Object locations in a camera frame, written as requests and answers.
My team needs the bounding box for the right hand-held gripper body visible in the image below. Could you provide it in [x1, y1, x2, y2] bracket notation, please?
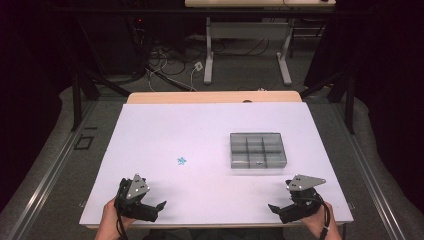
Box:
[285, 174, 327, 219]

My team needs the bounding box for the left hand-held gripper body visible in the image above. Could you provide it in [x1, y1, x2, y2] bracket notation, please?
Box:
[114, 173, 159, 219]

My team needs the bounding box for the clear plastic compartment box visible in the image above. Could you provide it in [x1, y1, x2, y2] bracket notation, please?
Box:
[229, 132, 288, 169]

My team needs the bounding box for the person's right hand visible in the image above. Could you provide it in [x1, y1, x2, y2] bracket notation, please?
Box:
[299, 201, 335, 234]

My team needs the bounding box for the person's left hand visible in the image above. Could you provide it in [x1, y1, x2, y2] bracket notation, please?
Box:
[102, 198, 136, 232]

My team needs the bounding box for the person's dark clothing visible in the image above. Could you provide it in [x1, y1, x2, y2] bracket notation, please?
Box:
[142, 227, 285, 240]

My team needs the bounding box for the white board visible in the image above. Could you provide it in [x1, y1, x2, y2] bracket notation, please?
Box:
[79, 101, 354, 226]

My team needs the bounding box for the black metal stand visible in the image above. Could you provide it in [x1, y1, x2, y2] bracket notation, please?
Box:
[70, 69, 132, 133]
[299, 64, 356, 135]

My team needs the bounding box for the wooden table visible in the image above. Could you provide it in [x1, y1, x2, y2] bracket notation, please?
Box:
[85, 90, 348, 232]

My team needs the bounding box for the dark curtain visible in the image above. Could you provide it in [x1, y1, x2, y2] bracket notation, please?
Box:
[0, 0, 78, 214]
[304, 0, 424, 214]

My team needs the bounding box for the dark equipment with red light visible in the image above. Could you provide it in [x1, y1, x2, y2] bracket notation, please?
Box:
[75, 13, 148, 76]

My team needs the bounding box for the light desk with white legs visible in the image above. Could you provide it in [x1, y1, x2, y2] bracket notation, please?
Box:
[184, 0, 337, 86]

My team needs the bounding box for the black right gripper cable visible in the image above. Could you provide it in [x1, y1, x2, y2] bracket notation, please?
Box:
[311, 192, 332, 240]

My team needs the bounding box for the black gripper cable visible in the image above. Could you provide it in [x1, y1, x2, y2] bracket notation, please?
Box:
[114, 199, 130, 240]
[311, 192, 332, 240]

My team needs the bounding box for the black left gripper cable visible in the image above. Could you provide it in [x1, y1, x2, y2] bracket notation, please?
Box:
[114, 199, 130, 240]

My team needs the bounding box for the metal floor rail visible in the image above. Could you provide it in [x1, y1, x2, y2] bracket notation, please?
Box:
[332, 103, 407, 240]
[9, 99, 98, 240]

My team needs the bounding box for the white floor cable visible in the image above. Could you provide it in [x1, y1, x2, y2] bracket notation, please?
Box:
[189, 67, 198, 92]

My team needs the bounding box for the bundle of black floor cables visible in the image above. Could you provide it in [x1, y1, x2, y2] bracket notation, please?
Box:
[145, 35, 208, 78]

